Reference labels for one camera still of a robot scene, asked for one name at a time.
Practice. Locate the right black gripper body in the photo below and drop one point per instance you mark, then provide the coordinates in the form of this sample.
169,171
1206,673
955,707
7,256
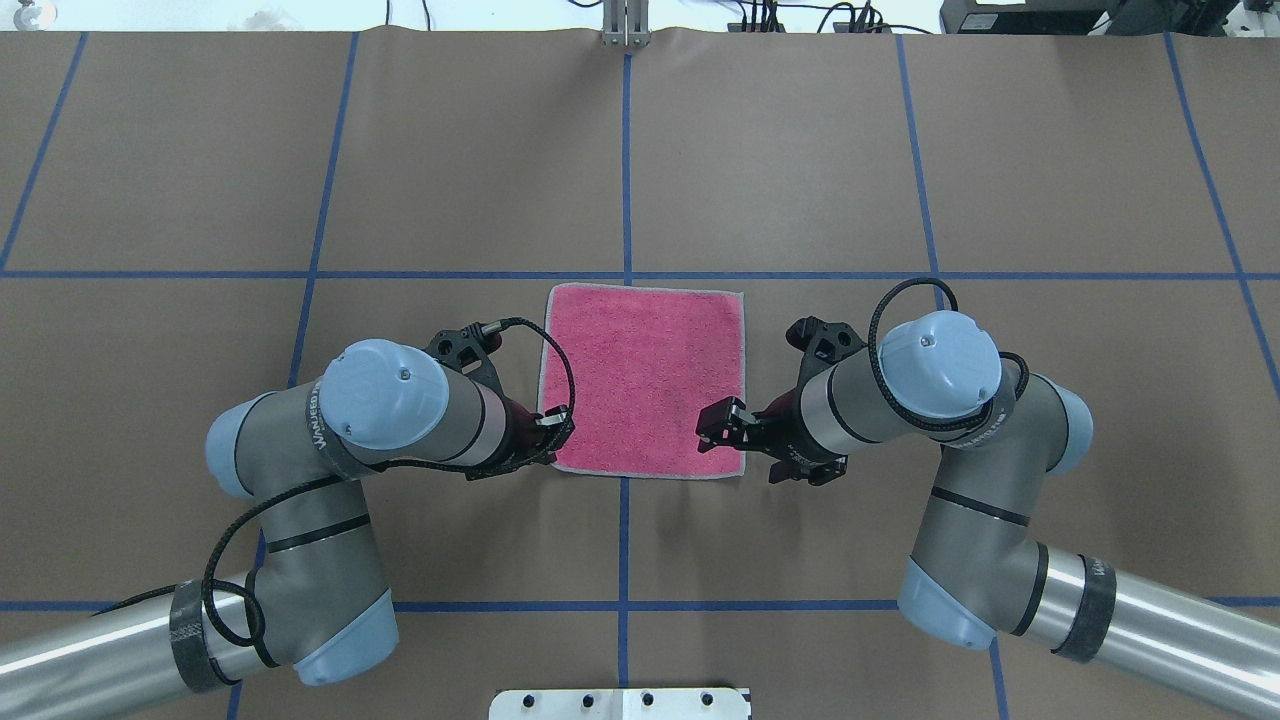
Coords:
781,422

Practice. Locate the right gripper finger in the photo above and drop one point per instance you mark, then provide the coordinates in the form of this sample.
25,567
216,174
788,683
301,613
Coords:
737,433
729,407

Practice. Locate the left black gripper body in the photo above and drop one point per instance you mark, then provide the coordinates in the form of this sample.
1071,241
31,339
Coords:
516,425

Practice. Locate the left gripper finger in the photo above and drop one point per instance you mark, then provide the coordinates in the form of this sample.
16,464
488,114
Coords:
555,419

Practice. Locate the pink and grey towel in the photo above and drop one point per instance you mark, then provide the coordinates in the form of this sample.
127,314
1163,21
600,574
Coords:
639,364

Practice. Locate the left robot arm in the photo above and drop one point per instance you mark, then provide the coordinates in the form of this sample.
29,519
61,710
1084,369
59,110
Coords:
297,580

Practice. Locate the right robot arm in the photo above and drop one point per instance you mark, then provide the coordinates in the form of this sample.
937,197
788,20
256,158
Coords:
974,571

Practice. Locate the white pillar with base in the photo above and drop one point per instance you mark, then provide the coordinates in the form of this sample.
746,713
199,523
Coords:
623,703

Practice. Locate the black box with label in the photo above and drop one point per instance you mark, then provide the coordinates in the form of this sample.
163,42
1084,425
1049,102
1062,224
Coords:
1020,17

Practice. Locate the round metal table grommet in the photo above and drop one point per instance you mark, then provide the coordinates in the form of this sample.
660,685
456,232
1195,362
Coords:
35,15

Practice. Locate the aluminium frame post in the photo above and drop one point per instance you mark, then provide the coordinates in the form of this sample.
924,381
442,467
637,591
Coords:
625,23

